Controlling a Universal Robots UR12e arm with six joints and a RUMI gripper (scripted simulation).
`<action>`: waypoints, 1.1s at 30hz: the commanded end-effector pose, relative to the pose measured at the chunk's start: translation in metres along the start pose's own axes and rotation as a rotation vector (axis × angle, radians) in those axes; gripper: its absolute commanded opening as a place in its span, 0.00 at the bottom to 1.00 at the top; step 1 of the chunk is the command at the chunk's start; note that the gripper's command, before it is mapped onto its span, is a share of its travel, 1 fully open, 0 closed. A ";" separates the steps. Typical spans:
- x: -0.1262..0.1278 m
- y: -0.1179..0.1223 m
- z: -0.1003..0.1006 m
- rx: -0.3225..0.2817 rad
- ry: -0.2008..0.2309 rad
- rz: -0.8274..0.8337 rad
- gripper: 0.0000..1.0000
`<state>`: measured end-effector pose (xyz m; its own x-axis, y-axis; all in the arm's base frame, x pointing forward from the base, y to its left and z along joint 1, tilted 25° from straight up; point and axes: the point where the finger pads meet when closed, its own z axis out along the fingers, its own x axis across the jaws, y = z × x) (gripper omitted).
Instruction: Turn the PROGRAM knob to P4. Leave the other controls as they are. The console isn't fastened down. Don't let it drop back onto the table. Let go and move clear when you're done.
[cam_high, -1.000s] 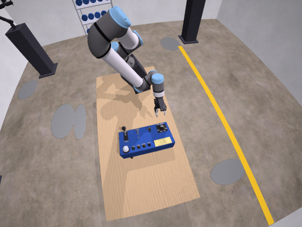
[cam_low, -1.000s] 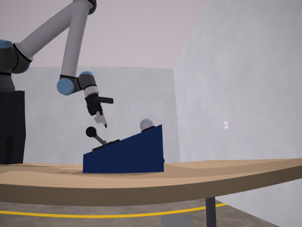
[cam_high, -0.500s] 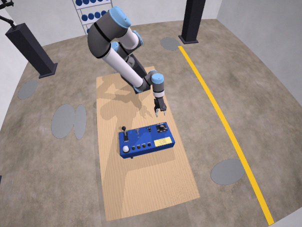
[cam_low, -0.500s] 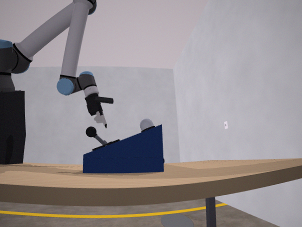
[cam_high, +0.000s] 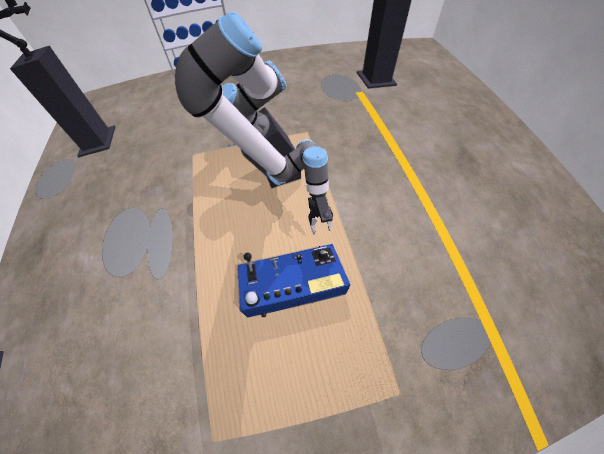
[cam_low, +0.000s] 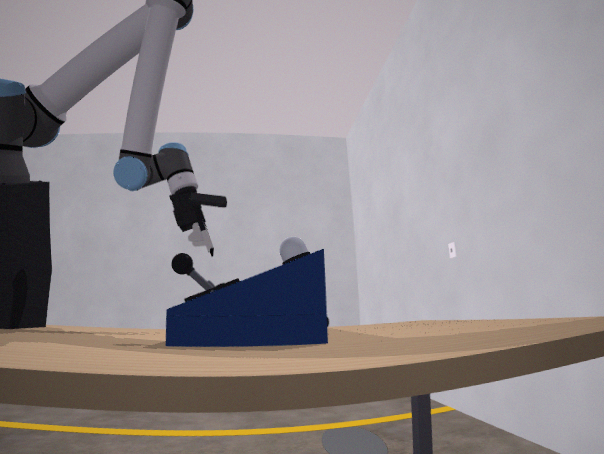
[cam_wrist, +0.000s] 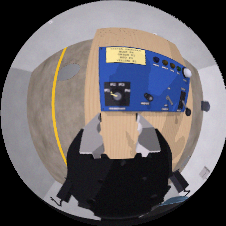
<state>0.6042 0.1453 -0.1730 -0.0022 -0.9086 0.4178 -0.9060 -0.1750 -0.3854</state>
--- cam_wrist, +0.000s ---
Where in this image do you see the blue control console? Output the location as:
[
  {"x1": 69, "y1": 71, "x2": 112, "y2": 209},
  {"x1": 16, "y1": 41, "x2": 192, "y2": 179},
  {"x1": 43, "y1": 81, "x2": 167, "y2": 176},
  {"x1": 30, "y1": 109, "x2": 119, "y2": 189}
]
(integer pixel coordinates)
[{"x1": 98, "y1": 46, "x2": 192, "y2": 116}]

